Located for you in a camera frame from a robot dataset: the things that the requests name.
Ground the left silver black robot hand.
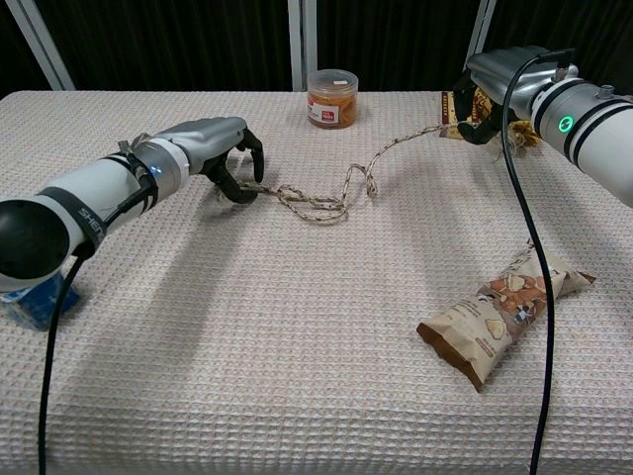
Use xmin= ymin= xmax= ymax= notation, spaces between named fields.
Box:
xmin=183 ymin=116 xmax=266 ymax=205

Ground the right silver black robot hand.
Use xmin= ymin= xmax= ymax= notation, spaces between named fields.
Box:
xmin=452 ymin=46 xmax=570 ymax=147

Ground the beige braided rope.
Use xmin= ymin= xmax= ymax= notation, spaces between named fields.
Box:
xmin=215 ymin=122 xmax=528 ymax=226

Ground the brown snack box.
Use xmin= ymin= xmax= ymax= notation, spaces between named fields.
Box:
xmin=437 ymin=90 xmax=484 ymax=141

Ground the black curtain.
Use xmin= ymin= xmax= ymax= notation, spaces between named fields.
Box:
xmin=0 ymin=0 xmax=633 ymax=93

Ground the clear plastic snack jar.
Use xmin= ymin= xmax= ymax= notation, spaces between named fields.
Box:
xmin=306 ymin=68 xmax=359 ymax=131

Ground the beige waffle tablecloth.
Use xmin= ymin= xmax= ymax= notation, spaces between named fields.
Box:
xmin=0 ymin=90 xmax=633 ymax=475

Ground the beige nut snack bag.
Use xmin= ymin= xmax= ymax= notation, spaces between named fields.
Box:
xmin=416 ymin=238 xmax=597 ymax=393

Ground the blue cookie box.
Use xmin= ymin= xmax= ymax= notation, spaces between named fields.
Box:
xmin=0 ymin=270 xmax=81 ymax=333

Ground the white frame post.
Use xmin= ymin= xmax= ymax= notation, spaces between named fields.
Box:
xmin=287 ymin=0 xmax=318 ymax=92
xmin=458 ymin=0 xmax=498 ymax=92
xmin=4 ymin=0 xmax=76 ymax=92

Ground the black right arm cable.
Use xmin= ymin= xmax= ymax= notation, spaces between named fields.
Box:
xmin=499 ymin=47 xmax=579 ymax=475

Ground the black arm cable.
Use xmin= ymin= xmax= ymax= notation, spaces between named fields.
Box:
xmin=499 ymin=47 xmax=579 ymax=475
xmin=37 ymin=162 xmax=159 ymax=475

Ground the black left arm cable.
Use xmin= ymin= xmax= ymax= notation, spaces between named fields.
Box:
xmin=37 ymin=162 xmax=159 ymax=475

